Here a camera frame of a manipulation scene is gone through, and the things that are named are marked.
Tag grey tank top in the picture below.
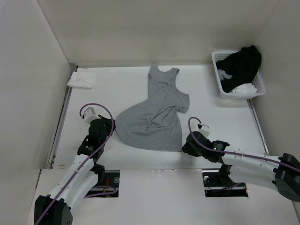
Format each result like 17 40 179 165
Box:
115 65 190 152

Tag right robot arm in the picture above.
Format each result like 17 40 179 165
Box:
182 131 300 202

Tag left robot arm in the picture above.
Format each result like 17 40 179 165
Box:
34 116 115 225

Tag folded white tank top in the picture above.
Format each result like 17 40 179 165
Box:
67 72 97 89

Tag black tank top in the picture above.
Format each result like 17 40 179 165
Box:
216 45 262 93

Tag white garment in basket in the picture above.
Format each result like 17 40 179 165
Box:
217 69 257 94

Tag white plastic basket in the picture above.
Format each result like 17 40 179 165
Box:
211 50 266 100

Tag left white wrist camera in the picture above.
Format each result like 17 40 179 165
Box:
82 107 99 124

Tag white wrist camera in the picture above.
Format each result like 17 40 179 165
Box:
198 123 210 138
82 107 99 124

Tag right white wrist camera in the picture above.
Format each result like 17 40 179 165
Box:
198 123 210 138

